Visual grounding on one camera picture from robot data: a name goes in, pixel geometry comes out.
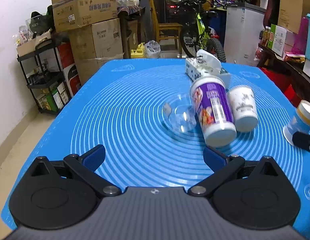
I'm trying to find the clear plastic cup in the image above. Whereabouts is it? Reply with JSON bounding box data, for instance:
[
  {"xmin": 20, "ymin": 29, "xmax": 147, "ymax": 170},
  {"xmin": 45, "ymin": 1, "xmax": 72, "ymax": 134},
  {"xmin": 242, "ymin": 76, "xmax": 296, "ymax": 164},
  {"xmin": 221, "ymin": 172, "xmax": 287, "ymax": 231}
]
[{"xmin": 162, "ymin": 94, "xmax": 197, "ymax": 136}]

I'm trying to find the blue yellow paper cup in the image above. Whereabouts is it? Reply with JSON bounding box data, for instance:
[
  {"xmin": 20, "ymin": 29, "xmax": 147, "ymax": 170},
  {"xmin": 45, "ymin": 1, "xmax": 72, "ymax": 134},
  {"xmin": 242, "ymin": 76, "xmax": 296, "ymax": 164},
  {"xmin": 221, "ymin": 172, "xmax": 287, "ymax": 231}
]
[{"xmin": 283, "ymin": 100, "xmax": 310, "ymax": 145}]

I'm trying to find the white printed paper cup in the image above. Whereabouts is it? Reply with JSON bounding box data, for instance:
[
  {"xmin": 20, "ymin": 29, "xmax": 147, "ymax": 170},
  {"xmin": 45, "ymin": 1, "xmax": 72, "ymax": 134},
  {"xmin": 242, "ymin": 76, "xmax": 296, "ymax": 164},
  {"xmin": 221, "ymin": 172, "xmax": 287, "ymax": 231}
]
[{"xmin": 228, "ymin": 85, "xmax": 258, "ymax": 133}]

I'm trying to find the purple white tall cup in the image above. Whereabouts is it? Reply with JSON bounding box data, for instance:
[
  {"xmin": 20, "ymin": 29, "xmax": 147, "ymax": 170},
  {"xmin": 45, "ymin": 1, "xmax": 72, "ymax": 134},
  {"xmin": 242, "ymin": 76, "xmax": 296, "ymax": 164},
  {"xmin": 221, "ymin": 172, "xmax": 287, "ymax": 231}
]
[{"xmin": 190, "ymin": 75, "xmax": 237, "ymax": 147}]

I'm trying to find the blue silicone baking mat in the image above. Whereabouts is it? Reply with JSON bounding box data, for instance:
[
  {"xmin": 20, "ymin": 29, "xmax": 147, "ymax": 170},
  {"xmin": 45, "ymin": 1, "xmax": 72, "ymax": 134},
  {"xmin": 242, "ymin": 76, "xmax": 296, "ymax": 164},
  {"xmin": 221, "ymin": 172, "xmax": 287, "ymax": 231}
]
[{"xmin": 2, "ymin": 59, "xmax": 310, "ymax": 239}]

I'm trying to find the dark wooden side table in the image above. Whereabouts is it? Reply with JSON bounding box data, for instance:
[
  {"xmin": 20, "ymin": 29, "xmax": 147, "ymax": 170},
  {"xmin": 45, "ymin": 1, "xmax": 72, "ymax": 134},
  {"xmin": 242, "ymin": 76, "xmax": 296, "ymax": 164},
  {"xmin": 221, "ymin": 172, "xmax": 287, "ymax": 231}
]
[{"xmin": 257, "ymin": 44, "xmax": 310, "ymax": 107}]

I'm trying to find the black metal shelf rack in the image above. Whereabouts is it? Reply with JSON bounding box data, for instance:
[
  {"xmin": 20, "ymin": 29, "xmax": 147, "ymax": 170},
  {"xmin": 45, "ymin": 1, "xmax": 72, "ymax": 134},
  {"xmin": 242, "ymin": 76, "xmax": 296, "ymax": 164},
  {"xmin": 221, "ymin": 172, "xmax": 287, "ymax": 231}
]
[{"xmin": 17, "ymin": 38, "xmax": 71, "ymax": 116}]

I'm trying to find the white tissue pack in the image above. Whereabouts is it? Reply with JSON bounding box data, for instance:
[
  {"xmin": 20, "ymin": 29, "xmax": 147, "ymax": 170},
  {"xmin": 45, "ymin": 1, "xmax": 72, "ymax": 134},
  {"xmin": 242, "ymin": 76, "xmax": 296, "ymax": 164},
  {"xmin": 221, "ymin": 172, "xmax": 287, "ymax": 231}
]
[{"xmin": 185, "ymin": 49, "xmax": 231, "ymax": 89}]

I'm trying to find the white green product box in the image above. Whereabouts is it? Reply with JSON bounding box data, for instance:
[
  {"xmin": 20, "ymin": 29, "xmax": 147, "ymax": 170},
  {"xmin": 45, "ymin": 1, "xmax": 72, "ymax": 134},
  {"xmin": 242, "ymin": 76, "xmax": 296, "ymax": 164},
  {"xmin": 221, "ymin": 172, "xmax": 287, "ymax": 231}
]
[{"xmin": 267, "ymin": 24, "xmax": 287, "ymax": 56}]

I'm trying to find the lower large cardboard box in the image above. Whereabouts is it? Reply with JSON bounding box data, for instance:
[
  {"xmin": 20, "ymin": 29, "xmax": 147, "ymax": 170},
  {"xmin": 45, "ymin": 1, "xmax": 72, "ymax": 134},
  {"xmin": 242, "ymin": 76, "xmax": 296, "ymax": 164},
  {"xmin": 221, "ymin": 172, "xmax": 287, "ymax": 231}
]
[{"xmin": 68, "ymin": 18, "xmax": 124, "ymax": 84}]

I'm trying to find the yellow jug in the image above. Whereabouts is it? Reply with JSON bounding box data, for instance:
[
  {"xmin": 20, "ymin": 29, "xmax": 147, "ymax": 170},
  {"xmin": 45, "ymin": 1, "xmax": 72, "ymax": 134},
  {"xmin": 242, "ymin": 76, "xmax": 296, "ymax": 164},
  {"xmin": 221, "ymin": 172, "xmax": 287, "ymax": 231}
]
[{"xmin": 131, "ymin": 42, "xmax": 146, "ymax": 59}]

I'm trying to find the white chest freezer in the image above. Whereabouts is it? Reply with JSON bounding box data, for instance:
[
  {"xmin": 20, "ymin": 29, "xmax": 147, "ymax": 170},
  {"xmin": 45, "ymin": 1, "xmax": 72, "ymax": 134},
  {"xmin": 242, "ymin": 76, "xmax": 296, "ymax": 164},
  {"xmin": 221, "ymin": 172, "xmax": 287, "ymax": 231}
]
[{"xmin": 224, "ymin": 3, "xmax": 266, "ymax": 67}]

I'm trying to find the black green bicycle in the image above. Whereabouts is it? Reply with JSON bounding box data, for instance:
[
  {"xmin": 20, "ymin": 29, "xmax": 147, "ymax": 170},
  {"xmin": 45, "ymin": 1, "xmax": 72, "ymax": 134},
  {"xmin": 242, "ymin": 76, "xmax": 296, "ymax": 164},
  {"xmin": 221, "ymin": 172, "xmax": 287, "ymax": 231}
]
[{"xmin": 169, "ymin": 0, "xmax": 227, "ymax": 62}]

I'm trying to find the tall right cardboard box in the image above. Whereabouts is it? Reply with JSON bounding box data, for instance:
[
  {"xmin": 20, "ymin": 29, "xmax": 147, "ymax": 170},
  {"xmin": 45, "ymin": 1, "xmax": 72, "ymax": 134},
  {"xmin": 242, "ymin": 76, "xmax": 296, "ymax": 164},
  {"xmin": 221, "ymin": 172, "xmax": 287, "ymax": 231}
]
[{"xmin": 277, "ymin": 0, "xmax": 310, "ymax": 34}]

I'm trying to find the wooden chair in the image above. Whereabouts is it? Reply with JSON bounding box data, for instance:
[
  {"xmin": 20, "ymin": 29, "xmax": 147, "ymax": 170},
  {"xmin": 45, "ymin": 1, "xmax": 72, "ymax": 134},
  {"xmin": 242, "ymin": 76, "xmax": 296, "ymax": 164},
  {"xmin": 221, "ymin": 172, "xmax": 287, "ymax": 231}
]
[{"xmin": 148, "ymin": 0, "xmax": 183, "ymax": 54}]

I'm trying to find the top open cardboard box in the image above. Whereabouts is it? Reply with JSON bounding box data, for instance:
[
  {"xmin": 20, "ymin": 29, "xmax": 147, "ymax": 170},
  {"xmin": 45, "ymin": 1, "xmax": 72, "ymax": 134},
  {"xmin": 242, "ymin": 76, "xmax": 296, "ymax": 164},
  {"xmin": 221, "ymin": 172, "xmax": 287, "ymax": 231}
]
[{"xmin": 51, "ymin": 0, "xmax": 117, "ymax": 33}]

